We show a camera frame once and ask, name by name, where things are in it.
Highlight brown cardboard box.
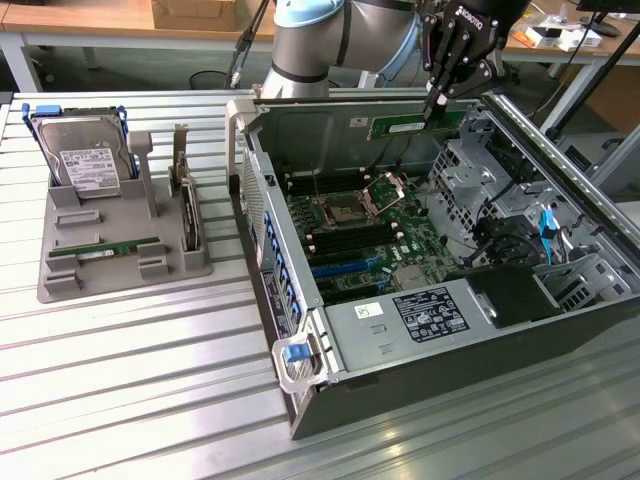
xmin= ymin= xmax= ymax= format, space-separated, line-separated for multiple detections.
xmin=151 ymin=0 xmax=237 ymax=30

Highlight CPU socket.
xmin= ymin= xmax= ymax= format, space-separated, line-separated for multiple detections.
xmin=319 ymin=192 xmax=374 ymax=231

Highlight green RAM stick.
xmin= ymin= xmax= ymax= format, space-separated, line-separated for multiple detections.
xmin=368 ymin=110 xmax=469 ymax=142
xmin=49 ymin=236 xmax=162 ymax=260

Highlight graphics card with bracket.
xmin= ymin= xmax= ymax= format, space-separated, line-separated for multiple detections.
xmin=167 ymin=123 xmax=205 ymax=254

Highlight wooden desk white frame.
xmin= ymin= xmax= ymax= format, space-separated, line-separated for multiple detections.
xmin=0 ymin=0 xmax=279 ymax=95
xmin=499 ymin=0 xmax=640 ymax=141

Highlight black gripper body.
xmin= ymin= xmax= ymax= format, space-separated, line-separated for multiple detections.
xmin=438 ymin=0 xmax=531 ymax=56

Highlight blue expansion slot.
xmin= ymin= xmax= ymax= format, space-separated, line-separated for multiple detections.
xmin=310 ymin=259 xmax=372 ymax=282

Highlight grey equipment cabinet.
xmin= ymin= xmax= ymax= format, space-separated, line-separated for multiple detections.
xmin=552 ymin=130 xmax=640 ymax=204

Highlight green motherboard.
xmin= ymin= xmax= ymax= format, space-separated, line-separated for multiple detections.
xmin=284 ymin=169 xmax=464 ymax=306

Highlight open black PC case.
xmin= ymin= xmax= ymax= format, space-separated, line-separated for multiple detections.
xmin=224 ymin=94 xmax=640 ymax=441

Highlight black monitor stand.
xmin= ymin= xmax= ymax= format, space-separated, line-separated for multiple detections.
xmin=574 ymin=0 xmax=624 ymax=37

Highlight grey power supply unit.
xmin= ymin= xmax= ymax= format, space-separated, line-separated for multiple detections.
xmin=323 ymin=277 xmax=497 ymax=376

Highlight metal disk bay bracket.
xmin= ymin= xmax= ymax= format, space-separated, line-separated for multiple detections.
xmin=532 ymin=252 xmax=632 ymax=312

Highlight black plastic air shroud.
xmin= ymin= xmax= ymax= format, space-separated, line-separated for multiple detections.
xmin=442 ymin=263 xmax=569 ymax=330

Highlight grey parts rack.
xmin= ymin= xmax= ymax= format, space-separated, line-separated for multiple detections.
xmin=37 ymin=130 xmax=215 ymax=305

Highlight blue data wire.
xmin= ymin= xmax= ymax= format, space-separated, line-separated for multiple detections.
xmin=538 ymin=207 xmax=559 ymax=266

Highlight black hanging cable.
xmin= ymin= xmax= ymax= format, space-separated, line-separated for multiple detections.
xmin=224 ymin=0 xmax=274 ymax=90

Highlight metal socket cover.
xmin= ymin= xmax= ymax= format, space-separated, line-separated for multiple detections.
xmin=363 ymin=171 xmax=407 ymax=217

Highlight black tripod pole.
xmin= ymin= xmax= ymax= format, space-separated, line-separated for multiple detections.
xmin=545 ymin=22 xmax=640 ymax=144

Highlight black expansion slot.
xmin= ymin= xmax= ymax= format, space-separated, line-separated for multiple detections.
xmin=315 ymin=277 xmax=380 ymax=296
xmin=307 ymin=249 xmax=366 ymax=267

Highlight perforated metal disk bay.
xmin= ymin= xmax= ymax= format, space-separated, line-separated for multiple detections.
xmin=427 ymin=137 xmax=531 ymax=241

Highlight black power wire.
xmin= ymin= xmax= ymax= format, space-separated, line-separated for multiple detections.
xmin=459 ymin=197 xmax=546 ymax=269

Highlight hard disk blue rails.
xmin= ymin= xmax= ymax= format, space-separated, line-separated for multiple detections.
xmin=21 ymin=102 xmax=140 ymax=201

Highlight grey chipset heatsink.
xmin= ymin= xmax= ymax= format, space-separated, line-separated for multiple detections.
xmin=393 ymin=266 xmax=427 ymax=291

